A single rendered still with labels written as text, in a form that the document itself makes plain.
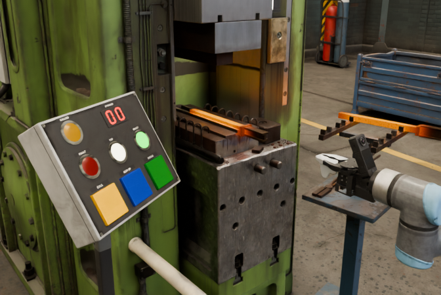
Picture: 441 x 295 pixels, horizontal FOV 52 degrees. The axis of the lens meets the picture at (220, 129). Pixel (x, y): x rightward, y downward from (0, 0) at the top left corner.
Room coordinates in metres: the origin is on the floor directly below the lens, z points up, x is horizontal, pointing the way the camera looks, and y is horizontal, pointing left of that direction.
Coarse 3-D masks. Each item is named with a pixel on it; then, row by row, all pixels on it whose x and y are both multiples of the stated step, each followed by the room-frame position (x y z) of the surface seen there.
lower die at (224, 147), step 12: (192, 108) 1.76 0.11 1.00; (180, 120) 1.65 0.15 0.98; (192, 120) 1.63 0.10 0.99; (204, 120) 1.62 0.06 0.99; (180, 132) 1.57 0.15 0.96; (192, 132) 1.52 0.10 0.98; (204, 132) 1.51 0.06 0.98; (216, 132) 1.48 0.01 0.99; (228, 132) 1.48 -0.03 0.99; (204, 144) 1.46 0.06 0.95; (216, 144) 1.42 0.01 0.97; (228, 144) 1.45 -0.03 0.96; (240, 144) 1.49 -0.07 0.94; (252, 144) 1.52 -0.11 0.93
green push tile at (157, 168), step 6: (150, 162) 1.08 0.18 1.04; (156, 162) 1.10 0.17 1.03; (162, 162) 1.12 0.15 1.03; (150, 168) 1.07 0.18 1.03; (156, 168) 1.09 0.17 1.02; (162, 168) 1.10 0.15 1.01; (168, 168) 1.12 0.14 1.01; (150, 174) 1.06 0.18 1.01; (156, 174) 1.07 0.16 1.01; (162, 174) 1.09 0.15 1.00; (168, 174) 1.11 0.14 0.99; (156, 180) 1.06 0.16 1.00; (162, 180) 1.08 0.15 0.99; (168, 180) 1.09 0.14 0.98; (156, 186) 1.05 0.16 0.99; (162, 186) 1.07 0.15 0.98
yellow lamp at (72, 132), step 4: (68, 124) 0.96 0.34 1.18; (72, 124) 0.97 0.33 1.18; (64, 128) 0.94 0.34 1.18; (68, 128) 0.95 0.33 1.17; (72, 128) 0.96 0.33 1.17; (76, 128) 0.97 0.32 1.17; (64, 132) 0.94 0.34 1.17; (68, 132) 0.94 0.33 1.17; (72, 132) 0.95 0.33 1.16; (76, 132) 0.96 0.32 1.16; (80, 132) 0.97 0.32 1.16; (68, 136) 0.94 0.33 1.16; (72, 136) 0.94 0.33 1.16; (76, 136) 0.95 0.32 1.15; (80, 136) 0.96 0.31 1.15; (72, 140) 0.94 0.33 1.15; (76, 140) 0.95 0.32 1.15
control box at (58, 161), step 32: (128, 96) 1.17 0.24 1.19; (32, 128) 0.91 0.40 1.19; (96, 128) 1.02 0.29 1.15; (128, 128) 1.10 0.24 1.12; (32, 160) 0.91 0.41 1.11; (64, 160) 0.89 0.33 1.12; (96, 160) 0.96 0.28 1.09; (128, 160) 1.04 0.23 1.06; (64, 192) 0.88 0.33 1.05; (160, 192) 1.06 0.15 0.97; (64, 224) 0.88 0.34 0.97; (96, 224) 0.86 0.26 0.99
